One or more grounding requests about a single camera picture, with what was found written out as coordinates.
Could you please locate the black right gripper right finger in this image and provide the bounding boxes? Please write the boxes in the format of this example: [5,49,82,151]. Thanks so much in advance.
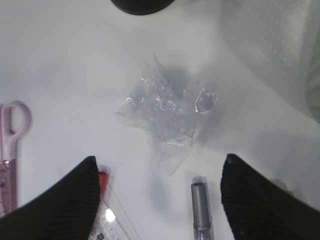
[220,153,320,240]

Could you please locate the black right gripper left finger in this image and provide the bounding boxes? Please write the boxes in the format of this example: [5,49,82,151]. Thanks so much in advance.
[0,156,100,240]

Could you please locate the clear plastic sheet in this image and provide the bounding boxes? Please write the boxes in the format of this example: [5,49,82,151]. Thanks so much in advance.
[115,56,217,175]

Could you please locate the gold glitter pen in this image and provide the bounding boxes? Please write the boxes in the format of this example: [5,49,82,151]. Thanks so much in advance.
[271,179,294,196]

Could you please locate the clear plastic ruler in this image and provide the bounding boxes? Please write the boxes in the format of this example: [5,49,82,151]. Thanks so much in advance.
[90,184,140,240]

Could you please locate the red glitter pen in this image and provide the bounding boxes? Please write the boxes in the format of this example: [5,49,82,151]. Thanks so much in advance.
[88,165,110,240]

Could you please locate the silver glitter pen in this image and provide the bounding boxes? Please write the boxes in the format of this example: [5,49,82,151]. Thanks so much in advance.
[190,176,214,240]

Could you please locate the green plastic woven basket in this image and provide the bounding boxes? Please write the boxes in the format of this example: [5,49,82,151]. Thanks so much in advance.
[220,0,320,117]

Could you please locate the black mesh pen holder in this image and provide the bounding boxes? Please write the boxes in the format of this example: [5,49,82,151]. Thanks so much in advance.
[111,0,174,16]

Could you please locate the pink scissors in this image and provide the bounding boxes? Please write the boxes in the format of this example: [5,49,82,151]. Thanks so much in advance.
[0,101,32,217]

